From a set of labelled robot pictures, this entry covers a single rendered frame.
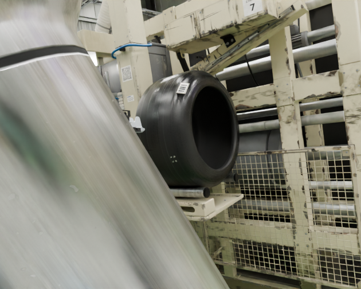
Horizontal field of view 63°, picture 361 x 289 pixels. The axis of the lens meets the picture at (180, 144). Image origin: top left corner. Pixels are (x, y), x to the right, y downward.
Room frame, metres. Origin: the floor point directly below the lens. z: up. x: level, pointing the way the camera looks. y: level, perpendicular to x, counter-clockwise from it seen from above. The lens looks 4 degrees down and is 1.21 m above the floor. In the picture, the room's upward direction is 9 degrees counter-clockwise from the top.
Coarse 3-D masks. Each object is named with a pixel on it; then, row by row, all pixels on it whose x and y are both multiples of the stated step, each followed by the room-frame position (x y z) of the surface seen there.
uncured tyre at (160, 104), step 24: (192, 72) 1.34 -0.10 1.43; (144, 96) 1.34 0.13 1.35; (168, 96) 1.23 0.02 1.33; (192, 96) 1.25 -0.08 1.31; (216, 96) 1.60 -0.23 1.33; (144, 120) 1.27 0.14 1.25; (168, 120) 1.19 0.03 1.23; (192, 120) 1.69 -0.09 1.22; (216, 120) 1.67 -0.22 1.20; (144, 144) 1.27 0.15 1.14; (168, 144) 1.19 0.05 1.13; (192, 144) 1.21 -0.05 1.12; (216, 144) 1.66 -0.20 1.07; (168, 168) 1.25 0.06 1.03; (192, 168) 1.22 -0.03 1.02; (216, 168) 1.56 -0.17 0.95
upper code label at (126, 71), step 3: (126, 66) 1.57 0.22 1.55; (129, 66) 1.56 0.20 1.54; (123, 69) 1.59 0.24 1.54; (126, 69) 1.57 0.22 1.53; (129, 69) 1.56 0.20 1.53; (123, 72) 1.59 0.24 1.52; (126, 72) 1.58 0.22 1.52; (129, 72) 1.56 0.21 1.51; (123, 75) 1.59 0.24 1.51; (126, 75) 1.58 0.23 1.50; (129, 75) 1.56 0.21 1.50; (123, 78) 1.59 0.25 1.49; (126, 78) 1.58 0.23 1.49; (129, 78) 1.57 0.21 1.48; (123, 81) 1.60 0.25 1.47
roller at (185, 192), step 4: (172, 188) 1.37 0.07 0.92; (176, 188) 1.35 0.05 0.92; (180, 188) 1.34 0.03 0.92; (184, 188) 1.33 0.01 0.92; (188, 188) 1.31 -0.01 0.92; (192, 188) 1.30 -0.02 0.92; (196, 188) 1.29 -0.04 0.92; (200, 188) 1.28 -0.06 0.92; (204, 188) 1.26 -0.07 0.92; (208, 188) 1.27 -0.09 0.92; (172, 192) 1.36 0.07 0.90; (176, 192) 1.34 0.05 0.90; (180, 192) 1.33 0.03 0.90; (184, 192) 1.31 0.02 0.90; (188, 192) 1.30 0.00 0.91; (192, 192) 1.29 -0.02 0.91; (196, 192) 1.27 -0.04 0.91; (200, 192) 1.26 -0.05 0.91; (204, 192) 1.25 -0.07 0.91; (208, 192) 1.27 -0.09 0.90; (176, 196) 1.35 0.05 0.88; (180, 196) 1.34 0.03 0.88; (184, 196) 1.32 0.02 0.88; (188, 196) 1.31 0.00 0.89; (192, 196) 1.29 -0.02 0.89; (196, 196) 1.28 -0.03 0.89; (200, 196) 1.27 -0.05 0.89; (204, 196) 1.25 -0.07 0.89; (208, 196) 1.26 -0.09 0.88
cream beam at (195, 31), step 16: (224, 0) 1.48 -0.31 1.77; (240, 0) 1.43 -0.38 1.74; (272, 0) 1.42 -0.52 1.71; (192, 16) 1.60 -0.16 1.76; (208, 16) 1.55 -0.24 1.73; (224, 16) 1.49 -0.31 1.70; (240, 16) 1.44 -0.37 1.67; (256, 16) 1.40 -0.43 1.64; (272, 16) 1.41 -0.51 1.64; (176, 32) 1.68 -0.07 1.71; (192, 32) 1.61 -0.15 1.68; (208, 32) 1.55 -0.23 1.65; (224, 32) 1.55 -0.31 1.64; (240, 32) 1.59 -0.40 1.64; (176, 48) 1.73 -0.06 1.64; (192, 48) 1.78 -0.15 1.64
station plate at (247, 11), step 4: (244, 0) 1.42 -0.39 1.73; (248, 0) 1.41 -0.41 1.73; (252, 0) 1.40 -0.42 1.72; (256, 0) 1.39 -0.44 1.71; (260, 0) 1.38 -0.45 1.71; (244, 4) 1.42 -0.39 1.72; (248, 4) 1.41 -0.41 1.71; (252, 4) 1.40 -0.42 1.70; (256, 4) 1.39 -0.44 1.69; (260, 4) 1.38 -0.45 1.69; (244, 8) 1.42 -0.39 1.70; (248, 8) 1.41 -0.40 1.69; (252, 8) 1.40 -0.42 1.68; (256, 8) 1.39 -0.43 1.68; (260, 8) 1.38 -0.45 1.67; (244, 12) 1.43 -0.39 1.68; (248, 12) 1.41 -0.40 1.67; (252, 12) 1.40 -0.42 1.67; (256, 12) 1.39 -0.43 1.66
